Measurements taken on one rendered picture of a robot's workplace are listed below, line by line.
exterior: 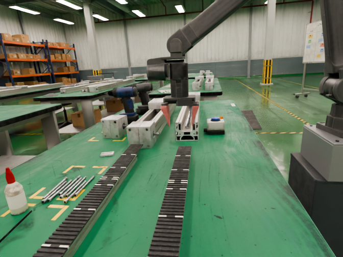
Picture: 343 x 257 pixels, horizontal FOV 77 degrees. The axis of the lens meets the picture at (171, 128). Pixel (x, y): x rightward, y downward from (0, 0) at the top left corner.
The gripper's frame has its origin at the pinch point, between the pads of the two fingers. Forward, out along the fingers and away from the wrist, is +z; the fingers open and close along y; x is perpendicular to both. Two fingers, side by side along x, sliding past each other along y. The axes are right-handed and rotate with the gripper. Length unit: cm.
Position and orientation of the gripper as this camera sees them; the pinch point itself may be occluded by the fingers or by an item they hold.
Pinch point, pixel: (180, 123)
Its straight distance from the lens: 72.9
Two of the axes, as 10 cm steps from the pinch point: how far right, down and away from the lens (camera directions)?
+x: -1.1, 2.9, -9.5
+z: 0.5, 9.6, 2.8
